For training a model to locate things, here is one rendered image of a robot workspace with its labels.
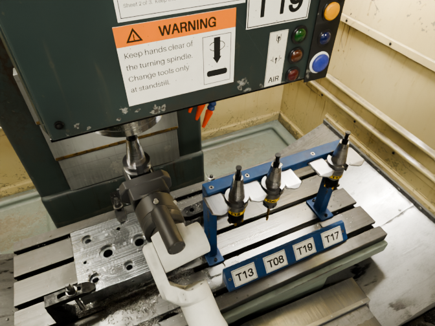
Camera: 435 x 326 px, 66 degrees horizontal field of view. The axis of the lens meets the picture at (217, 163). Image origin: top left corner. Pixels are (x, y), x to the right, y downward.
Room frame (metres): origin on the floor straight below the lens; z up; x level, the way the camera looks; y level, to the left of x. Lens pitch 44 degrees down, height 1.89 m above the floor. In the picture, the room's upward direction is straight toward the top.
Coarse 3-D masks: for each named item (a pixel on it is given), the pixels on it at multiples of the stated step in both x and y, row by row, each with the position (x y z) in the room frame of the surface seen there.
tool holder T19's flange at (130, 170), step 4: (144, 152) 0.59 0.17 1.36; (124, 156) 0.58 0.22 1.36; (148, 156) 0.58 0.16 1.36; (124, 160) 0.56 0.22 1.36; (148, 160) 0.57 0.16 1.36; (124, 164) 0.55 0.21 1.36; (128, 164) 0.55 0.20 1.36; (144, 164) 0.55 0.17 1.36; (148, 164) 0.56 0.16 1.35; (124, 168) 0.56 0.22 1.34; (128, 168) 0.54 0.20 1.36; (132, 168) 0.54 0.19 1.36; (136, 168) 0.54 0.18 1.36; (140, 168) 0.55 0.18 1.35; (144, 168) 0.55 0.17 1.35; (148, 168) 0.56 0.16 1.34; (128, 172) 0.54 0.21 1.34; (132, 172) 0.54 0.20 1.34; (136, 172) 0.54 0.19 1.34; (140, 172) 0.55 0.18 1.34; (144, 172) 0.55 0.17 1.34; (132, 176) 0.54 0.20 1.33; (136, 176) 0.54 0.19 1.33
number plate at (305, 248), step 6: (306, 240) 0.61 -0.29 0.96; (312, 240) 0.61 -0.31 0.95; (294, 246) 0.59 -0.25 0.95; (300, 246) 0.59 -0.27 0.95; (306, 246) 0.60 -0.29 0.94; (312, 246) 0.60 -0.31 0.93; (294, 252) 0.58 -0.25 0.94; (300, 252) 0.58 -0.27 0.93; (306, 252) 0.58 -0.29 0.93; (312, 252) 0.59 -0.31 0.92; (300, 258) 0.57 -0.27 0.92
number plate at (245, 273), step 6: (252, 264) 0.53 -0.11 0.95; (234, 270) 0.50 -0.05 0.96; (240, 270) 0.51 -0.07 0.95; (246, 270) 0.51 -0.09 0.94; (252, 270) 0.51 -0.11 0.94; (234, 276) 0.49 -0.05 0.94; (240, 276) 0.49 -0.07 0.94; (246, 276) 0.50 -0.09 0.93; (252, 276) 0.50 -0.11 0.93; (234, 282) 0.48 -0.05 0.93; (240, 282) 0.48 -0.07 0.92; (246, 282) 0.49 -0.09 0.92
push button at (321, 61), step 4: (320, 56) 0.49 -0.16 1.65; (324, 56) 0.49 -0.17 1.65; (316, 60) 0.49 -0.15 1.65; (320, 60) 0.49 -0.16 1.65; (324, 60) 0.49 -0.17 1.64; (328, 60) 0.50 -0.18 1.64; (312, 64) 0.49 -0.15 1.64; (316, 64) 0.49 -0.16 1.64; (320, 64) 0.49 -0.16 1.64; (324, 64) 0.50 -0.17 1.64; (312, 68) 0.49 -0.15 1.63; (316, 68) 0.49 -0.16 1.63; (320, 68) 0.49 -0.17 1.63; (324, 68) 0.50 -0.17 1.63
